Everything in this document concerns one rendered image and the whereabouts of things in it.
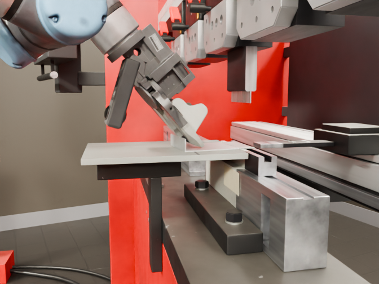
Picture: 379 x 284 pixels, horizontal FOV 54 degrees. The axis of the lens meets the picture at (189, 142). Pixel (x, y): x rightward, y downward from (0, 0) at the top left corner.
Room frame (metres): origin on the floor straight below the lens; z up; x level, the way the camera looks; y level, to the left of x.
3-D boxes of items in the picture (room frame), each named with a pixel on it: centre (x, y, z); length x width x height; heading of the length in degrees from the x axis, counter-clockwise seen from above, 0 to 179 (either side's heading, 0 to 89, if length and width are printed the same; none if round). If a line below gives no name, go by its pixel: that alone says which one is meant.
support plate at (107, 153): (0.65, 0.05, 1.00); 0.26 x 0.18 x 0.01; 102
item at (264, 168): (0.66, -0.10, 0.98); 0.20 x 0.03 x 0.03; 12
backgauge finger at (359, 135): (0.71, -0.25, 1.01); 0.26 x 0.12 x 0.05; 102
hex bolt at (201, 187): (0.73, -0.03, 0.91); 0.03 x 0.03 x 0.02
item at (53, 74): (1.79, 0.68, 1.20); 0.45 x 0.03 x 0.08; 29
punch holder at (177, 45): (1.10, 0.00, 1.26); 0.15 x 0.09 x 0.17; 12
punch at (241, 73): (0.69, -0.09, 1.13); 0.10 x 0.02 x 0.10; 12
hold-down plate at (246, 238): (0.63, -0.05, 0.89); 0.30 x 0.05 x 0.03; 12
